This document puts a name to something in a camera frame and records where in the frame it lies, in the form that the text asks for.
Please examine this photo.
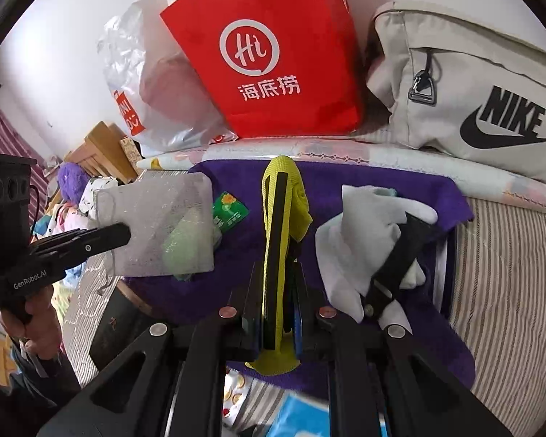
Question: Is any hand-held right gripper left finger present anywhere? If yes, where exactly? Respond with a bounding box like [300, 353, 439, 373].
[36, 261, 267, 437]

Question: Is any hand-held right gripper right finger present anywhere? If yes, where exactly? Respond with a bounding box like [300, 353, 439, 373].
[291, 246, 515, 437]

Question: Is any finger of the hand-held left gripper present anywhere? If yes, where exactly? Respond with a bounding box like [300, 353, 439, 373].
[27, 223, 132, 267]

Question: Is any grey mesh drawstring pouch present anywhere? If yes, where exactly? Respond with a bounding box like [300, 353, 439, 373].
[94, 172, 215, 278]

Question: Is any pale green tissue pack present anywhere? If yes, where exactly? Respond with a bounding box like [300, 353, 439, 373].
[161, 223, 221, 278]

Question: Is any white cloth glove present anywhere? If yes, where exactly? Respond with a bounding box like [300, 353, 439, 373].
[316, 185, 439, 331]

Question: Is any green tissue packet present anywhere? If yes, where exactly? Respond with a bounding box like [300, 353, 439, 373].
[211, 191, 249, 233]

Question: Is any yellow black sock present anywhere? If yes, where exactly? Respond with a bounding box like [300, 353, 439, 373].
[246, 155, 314, 376]

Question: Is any person's left forearm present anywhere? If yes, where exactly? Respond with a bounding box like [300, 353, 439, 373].
[0, 337, 80, 437]

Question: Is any person's left hand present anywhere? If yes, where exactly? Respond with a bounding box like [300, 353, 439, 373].
[0, 277, 64, 374]

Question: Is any colourful printed quilt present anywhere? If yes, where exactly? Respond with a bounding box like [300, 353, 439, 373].
[29, 200, 101, 292]

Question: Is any floral white pillow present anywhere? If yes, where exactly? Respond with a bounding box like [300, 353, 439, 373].
[79, 177, 119, 219]

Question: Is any purple plush toy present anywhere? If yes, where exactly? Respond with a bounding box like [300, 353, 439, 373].
[57, 161, 94, 205]

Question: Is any purple towel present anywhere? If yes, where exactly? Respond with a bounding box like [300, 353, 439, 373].
[123, 159, 476, 387]

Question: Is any orange patterned plastic packet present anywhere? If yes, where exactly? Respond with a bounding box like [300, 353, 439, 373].
[223, 364, 258, 429]

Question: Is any pink striped curtain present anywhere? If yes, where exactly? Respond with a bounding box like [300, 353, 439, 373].
[0, 100, 48, 201]

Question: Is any dark tin box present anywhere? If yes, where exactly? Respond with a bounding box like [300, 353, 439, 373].
[90, 289, 153, 371]

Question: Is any blue tissue box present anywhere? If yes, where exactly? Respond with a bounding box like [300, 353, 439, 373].
[264, 394, 387, 437]

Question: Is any patterned book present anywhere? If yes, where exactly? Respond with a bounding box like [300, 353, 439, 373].
[119, 138, 142, 165]

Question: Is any wooden headboard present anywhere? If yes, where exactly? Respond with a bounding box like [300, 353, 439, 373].
[66, 121, 139, 185]

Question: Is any black flat object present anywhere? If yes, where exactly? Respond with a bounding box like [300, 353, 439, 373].
[364, 214, 438, 317]

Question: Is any white printed paper roll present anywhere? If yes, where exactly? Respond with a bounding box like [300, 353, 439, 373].
[136, 139, 546, 217]

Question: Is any white plastic shopping bag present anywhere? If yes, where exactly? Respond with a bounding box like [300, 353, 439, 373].
[96, 0, 240, 153]

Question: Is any red paper bag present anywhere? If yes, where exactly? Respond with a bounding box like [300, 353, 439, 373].
[160, 0, 365, 139]

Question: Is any grey fabric zip bag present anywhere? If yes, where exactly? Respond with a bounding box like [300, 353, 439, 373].
[366, 1, 546, 187]

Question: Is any black cable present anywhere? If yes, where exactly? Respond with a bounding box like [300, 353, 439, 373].
[27, 184, 41, 242]

